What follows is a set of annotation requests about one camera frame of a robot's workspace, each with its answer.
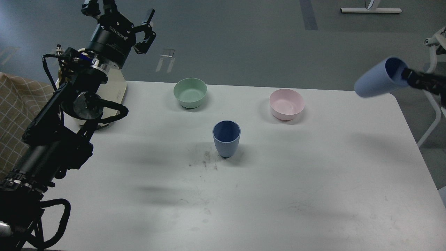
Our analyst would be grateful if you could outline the pink bowl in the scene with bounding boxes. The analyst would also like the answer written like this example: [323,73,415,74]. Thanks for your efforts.
[269,89,305,121]

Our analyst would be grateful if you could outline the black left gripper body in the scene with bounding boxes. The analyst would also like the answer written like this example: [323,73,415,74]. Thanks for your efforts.
[85,14,136,69]

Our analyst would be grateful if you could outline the blue cup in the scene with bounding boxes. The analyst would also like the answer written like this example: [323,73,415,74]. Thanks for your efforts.
[354,57,408,98]
[212,120,241,158]

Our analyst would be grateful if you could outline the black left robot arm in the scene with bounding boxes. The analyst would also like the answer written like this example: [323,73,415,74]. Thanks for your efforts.
[1,0,156,251]

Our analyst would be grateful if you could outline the white stand base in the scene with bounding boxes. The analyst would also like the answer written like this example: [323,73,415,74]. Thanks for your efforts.
[340,0,402,14]

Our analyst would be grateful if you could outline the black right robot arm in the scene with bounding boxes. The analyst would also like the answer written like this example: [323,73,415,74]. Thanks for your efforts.
[401,68,446,108]

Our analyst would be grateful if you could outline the green bowl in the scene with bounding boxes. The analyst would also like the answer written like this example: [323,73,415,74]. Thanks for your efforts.
[173,78,207,109]

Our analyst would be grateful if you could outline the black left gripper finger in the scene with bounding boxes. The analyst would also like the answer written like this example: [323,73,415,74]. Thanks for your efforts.
[134,9,157,54]
[81,0,121,21]

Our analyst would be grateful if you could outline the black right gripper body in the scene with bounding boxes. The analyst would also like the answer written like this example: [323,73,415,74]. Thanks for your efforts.
[406,70,438,93]

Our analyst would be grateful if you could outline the cream toaster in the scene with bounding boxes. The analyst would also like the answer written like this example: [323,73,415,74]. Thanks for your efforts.
[56,48,127,130]

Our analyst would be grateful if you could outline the beige checkered cloth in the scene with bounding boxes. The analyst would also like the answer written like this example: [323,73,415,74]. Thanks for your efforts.
[0,73,54,178]

